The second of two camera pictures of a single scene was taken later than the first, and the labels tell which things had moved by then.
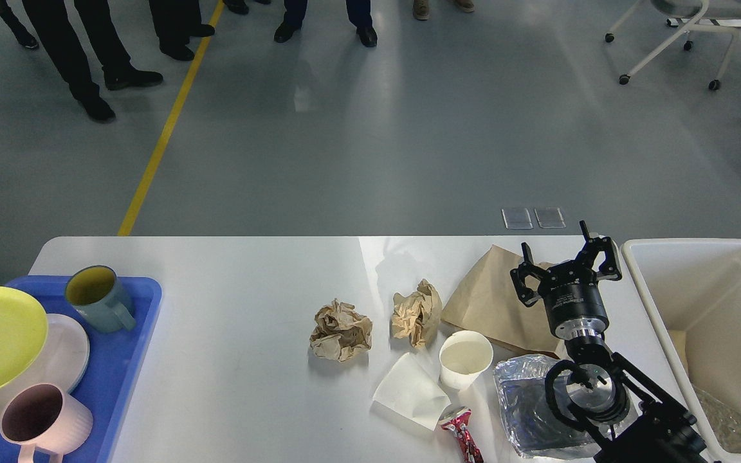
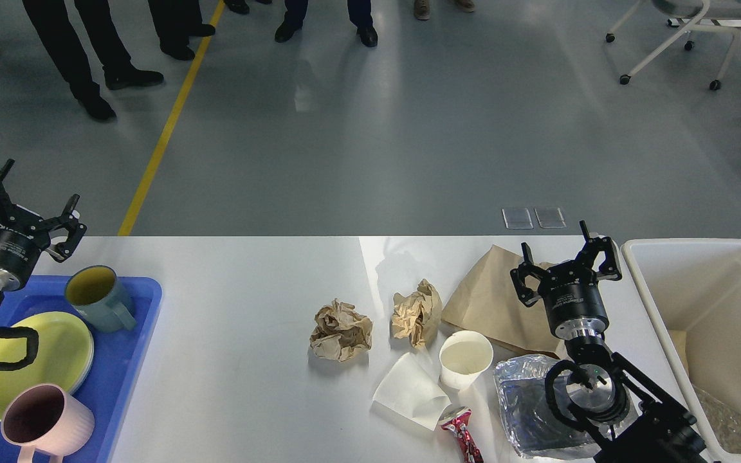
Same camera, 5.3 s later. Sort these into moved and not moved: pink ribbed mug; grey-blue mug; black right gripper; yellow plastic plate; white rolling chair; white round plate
Moved: yellow plastic plate; white round plate
Not moved: grey-blue mug; black right gripper; white rolling chair; pink ribbed mug
